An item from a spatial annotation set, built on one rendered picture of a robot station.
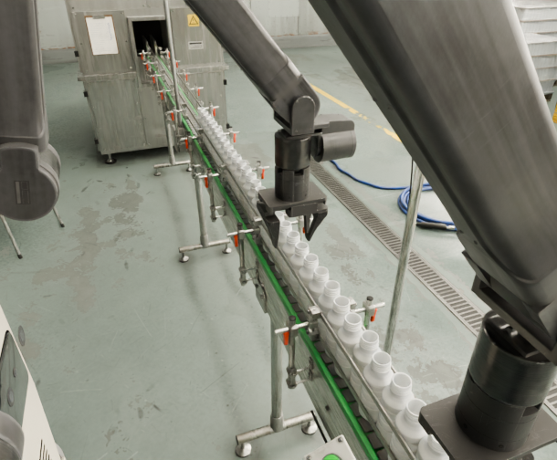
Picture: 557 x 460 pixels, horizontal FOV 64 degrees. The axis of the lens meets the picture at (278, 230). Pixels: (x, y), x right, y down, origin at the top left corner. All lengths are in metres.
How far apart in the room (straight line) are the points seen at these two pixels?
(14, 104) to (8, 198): 0.11
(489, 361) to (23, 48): 0.55
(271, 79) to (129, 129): 4.15
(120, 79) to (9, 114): 4.02
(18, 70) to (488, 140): 0.51
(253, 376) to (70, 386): 0.91
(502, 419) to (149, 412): 2.04
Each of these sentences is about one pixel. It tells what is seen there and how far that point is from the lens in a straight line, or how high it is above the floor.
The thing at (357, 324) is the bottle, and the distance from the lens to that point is 0.98.
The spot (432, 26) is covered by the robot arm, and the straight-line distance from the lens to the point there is 0.17.
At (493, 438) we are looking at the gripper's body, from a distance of 0.42.
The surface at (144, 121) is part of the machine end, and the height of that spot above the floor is 0.41.
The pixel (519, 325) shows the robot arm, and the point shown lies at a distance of 0.35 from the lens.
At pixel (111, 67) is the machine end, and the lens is 4.59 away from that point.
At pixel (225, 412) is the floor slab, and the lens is 2.27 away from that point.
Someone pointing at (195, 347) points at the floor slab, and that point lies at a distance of 2.55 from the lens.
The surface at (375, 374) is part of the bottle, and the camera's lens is 0.93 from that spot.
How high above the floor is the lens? 1.83
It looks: 32 degrees down
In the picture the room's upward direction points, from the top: straight up
